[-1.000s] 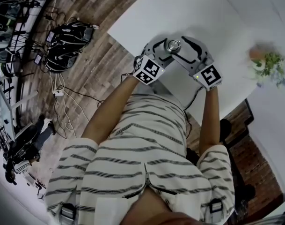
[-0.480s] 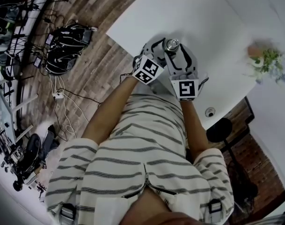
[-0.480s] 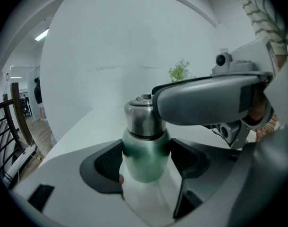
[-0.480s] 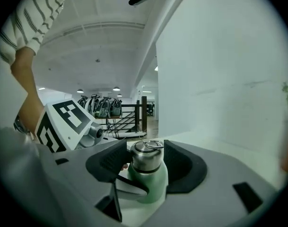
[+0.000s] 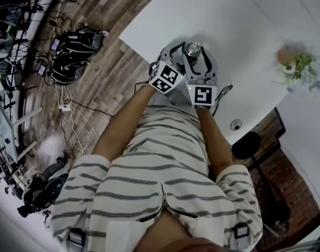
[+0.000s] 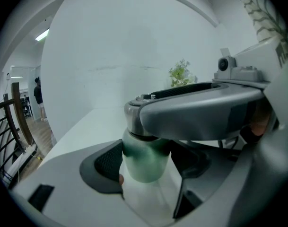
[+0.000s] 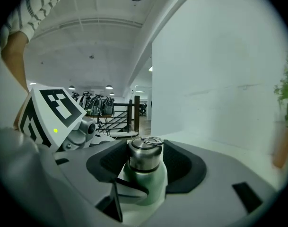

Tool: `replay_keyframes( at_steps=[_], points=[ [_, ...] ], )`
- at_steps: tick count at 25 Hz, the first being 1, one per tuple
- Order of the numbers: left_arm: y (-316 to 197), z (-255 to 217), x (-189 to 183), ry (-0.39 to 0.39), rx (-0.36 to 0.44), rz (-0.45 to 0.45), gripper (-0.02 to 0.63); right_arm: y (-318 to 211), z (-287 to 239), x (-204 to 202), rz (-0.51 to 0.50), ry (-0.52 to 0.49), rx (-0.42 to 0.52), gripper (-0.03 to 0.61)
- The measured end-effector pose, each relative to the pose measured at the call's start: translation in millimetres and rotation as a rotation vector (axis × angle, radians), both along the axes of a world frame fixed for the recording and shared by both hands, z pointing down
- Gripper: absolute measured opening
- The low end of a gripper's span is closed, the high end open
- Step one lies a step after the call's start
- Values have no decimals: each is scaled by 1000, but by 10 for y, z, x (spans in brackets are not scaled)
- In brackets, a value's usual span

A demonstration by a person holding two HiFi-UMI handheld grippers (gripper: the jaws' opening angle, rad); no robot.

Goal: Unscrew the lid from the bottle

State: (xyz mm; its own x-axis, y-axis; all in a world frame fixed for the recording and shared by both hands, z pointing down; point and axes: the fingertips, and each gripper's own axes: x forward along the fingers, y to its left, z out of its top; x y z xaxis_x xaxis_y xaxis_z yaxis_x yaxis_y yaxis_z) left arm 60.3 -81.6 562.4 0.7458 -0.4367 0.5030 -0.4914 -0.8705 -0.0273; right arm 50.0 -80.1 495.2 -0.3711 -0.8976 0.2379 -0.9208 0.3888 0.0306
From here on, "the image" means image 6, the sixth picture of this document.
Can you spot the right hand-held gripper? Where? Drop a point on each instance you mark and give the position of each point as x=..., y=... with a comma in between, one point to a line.
x=243, y=72

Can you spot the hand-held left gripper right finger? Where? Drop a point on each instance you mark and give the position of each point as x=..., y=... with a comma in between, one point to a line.
x=191, y=159

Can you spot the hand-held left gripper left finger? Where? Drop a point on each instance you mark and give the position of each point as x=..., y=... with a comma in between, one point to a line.
x=63, y=174

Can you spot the green translucent bottle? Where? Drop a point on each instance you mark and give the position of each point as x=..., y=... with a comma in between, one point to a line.
x=143, y=164

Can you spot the small round metal object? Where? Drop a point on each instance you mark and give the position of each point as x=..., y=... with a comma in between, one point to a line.
x=132, y=117

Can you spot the person's left hand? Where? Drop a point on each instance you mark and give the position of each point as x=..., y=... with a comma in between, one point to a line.
x=121, y=179

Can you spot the person's right hand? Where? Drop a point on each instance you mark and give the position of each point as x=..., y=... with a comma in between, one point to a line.
x=258, y=129

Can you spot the small potted flower plant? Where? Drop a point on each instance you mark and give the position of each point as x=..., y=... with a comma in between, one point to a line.
x=180, y=73

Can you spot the white railing base plinth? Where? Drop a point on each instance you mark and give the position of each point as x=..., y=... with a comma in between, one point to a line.
x=25, y=154

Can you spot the black office chair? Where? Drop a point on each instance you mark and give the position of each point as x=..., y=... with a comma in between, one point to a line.
x=25, y=106

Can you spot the dark wooden railing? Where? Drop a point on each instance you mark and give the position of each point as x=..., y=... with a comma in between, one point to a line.
x=19, y=107

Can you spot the white ceiling tube light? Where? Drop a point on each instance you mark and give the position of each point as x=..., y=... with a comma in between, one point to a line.
x=16, y=77
x=42, y=35

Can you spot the person's striped shirt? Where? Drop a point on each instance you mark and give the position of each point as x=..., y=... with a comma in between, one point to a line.
x=264, y=13

